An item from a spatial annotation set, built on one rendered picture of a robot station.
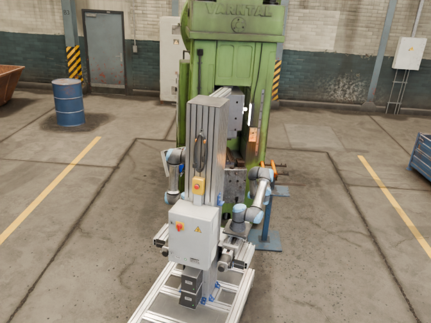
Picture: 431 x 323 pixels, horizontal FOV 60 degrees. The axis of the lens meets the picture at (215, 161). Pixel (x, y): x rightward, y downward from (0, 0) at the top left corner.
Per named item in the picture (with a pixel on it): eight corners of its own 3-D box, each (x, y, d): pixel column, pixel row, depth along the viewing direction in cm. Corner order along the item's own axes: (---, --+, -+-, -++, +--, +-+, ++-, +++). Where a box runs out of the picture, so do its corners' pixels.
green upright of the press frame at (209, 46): (206, 226, 474) (216, 39, 377) (186, 227, 470) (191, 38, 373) (203, 208, 514) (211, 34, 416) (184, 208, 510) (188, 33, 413)
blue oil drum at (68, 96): (79, 127, 769) (74, 85, 732) (51, 125, 771) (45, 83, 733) (90, 118, 822) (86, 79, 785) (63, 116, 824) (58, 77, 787)
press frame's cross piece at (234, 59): (251, 86, 403) (256, 41, 383) (214, 85, 397) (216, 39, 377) (243, 77, 442) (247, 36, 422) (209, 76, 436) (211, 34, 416)
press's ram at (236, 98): (249, 130, 410) (252, 95, 393) (214, 130, 404) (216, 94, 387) (241, 118, 447) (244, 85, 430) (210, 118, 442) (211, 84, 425)
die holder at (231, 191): (244, 202, 442) (247, 169, 423) (212, 203, 437) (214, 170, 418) (235, 181, 492) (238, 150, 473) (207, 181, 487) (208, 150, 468)
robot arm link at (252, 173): (244, 171, 341) (246, 201, 378) (256, 173, 337) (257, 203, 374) (248, 161, 347) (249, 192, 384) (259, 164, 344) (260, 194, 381)
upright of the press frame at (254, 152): (257, 225, 484) (279, 41, 387) (238, 225, 480) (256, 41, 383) (250, 207, 523) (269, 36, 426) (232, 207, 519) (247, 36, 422)
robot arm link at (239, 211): (234, 213, 338) (235, 200, 332) (248, 216, 334) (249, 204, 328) (229, 220, 328) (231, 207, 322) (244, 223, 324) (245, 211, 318)
